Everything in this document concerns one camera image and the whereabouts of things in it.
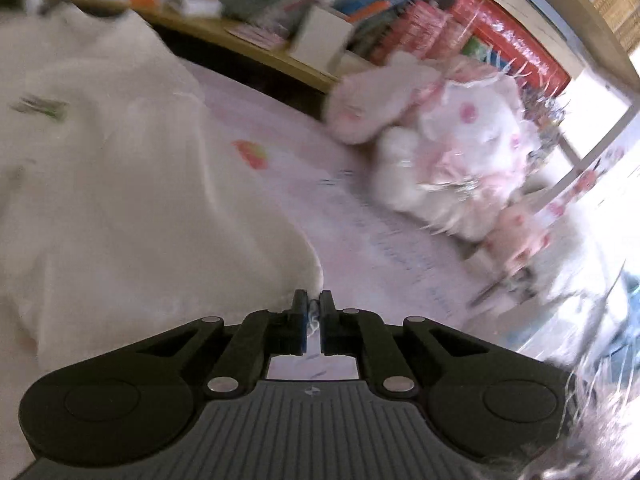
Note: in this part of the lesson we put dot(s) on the red boxed book set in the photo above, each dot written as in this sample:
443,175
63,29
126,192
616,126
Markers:
505,40

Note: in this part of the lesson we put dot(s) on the clear plastic container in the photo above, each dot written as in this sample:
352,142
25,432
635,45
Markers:
202,7

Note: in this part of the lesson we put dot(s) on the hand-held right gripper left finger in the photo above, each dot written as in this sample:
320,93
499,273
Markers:
301,330

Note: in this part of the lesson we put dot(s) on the wooden bookshelf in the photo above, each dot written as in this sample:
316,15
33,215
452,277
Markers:
225,35

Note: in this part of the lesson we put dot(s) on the pink plush toy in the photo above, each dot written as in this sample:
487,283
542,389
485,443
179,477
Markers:
450,150

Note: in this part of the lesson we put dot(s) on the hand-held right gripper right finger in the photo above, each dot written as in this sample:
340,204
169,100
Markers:
327,330

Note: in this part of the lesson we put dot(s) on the white cardboard box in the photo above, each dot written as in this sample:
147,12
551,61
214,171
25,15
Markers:
320,40

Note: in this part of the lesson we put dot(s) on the cream t-shirt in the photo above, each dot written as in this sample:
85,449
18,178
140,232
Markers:
125,160

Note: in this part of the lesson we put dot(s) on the blue-green cloth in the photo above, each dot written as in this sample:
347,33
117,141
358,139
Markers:
622,320

